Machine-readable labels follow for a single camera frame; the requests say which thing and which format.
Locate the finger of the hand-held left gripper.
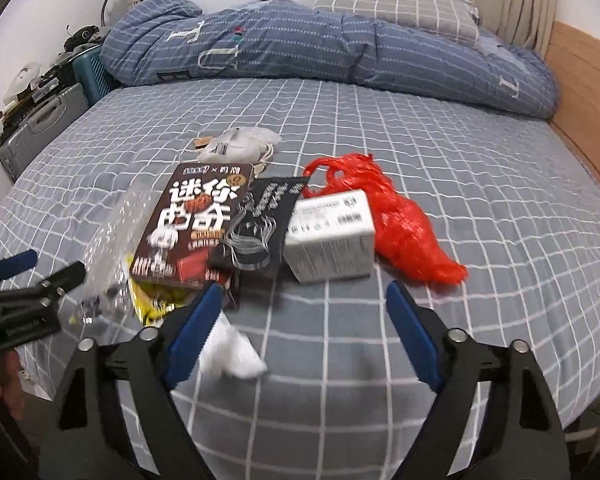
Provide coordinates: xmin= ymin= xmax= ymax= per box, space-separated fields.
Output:
xmin=0 ymin=261 xmax=87 ymax=313
xmin=0 ymin=249 xmax=38 ymax=292

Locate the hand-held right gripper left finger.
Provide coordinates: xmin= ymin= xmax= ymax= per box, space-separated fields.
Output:
xmin=40 ymin=281 xmax=224 ymax=480

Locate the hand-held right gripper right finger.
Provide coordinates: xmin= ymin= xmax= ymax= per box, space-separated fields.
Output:
xmin=386 ymin=281 xmax=566 ymax=480

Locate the white tissue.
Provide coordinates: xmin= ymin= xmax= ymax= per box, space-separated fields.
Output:
xmin=197 ymin=310 xmax=270 ymax=380

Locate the clear plastic wrapper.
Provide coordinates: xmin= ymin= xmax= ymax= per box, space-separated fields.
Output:
xmin=77 ymin=180 xmax=153 ymax=326

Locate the red plastic bag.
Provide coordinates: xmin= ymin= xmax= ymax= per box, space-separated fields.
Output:
xmin=301 ymin=153 xmax=468 ymax=286

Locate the brown snack box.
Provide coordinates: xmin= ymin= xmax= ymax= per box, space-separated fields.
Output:
xmin=129 ymin=162 xmax=257 ymax=291

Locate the white cardboard box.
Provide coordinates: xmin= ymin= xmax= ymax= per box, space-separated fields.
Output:
xmin=283 ymin=189 xmax=377 ymax=283

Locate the black packet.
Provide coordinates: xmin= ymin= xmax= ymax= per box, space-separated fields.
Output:
xmin=207 ymin=175 xmax=311 ymax=273

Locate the person's left hand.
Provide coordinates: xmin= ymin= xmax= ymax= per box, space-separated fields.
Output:
xmin=0 ymin=347 xmax=26 ymax=418

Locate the yellow packet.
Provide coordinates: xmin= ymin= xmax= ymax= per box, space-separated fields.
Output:
xmin=125 ymin=255 xmax=201 ymax=326

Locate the grey suitcase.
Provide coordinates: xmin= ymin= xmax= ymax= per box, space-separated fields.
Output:
xmin=0 ymin=82 xmax=88 ymax=183

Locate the white round object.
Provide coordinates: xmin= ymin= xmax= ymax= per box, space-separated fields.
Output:
xmin=5 ymin=62 xmax=43 ymax=103

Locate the teal suitcase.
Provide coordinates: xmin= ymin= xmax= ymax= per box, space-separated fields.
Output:
xmin=72 ymin=45 xmax=118 ymax=108

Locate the grey checked bed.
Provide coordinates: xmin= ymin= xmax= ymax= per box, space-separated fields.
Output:
xmin=0 ymin=72 xmax=600 ymax=471

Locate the black tangled gadget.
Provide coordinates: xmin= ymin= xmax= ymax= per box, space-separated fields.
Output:
xmin=62 ymin=24 xmax=106 ymax=51

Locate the wooden headboard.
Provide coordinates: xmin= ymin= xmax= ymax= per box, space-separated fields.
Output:
xmin=544 ymin=20 xmax=600 ymax=201

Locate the blue striped quilt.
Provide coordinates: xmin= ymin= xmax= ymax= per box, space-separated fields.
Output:
xmin=100 ymin=0 xmax=560 ymax=120

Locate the grey checked pillow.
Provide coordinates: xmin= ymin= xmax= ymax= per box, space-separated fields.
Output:
xmin=312 ymin=0 xmax=482 ymax=46

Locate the beige curtain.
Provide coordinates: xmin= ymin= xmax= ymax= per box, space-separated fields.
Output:
xmin=472 ymin=0 xmax=561 ymax=53

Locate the white drawstring pouch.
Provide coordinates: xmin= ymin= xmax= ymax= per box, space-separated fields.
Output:
xmin=200 ymin=126 xmax=282 ymax=166

